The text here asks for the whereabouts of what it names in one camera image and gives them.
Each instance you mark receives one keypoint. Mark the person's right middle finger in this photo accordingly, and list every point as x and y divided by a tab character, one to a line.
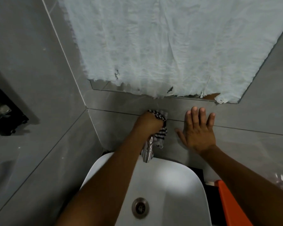
195	116

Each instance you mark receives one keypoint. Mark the orange plastic container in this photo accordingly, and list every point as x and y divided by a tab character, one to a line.
231	207

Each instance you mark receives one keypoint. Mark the person's right little finger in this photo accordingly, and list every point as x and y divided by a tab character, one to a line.
210	121

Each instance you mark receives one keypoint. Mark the person's right thumb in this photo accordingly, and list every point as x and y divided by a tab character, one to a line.
181	136

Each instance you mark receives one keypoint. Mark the person's right hand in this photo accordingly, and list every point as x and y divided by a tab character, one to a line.
198	136

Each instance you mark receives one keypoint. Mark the chrome faucet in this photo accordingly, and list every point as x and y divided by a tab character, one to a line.
147	151

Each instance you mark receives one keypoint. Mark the metal sink drain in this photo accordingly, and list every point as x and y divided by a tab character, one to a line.
140	208

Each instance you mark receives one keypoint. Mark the black white striped cloth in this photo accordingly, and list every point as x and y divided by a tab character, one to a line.
162	134

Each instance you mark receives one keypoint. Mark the black wall holder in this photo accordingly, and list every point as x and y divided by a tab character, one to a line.
3	112

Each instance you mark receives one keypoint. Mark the person's right forearm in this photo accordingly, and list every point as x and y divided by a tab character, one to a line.
247	188

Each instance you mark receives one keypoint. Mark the person's left fingers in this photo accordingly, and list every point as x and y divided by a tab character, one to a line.
156	117

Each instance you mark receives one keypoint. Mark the wall mirror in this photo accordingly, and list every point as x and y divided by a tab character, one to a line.
101	86

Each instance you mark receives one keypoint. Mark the black counter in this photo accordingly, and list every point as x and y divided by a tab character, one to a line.
211	200

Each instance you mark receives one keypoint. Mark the person's left forearm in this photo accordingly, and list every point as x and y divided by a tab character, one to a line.
108	183

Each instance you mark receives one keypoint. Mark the person's left hand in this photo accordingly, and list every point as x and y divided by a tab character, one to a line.
148	125

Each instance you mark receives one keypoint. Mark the white sink basin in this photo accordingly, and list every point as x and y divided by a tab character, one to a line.
172	185

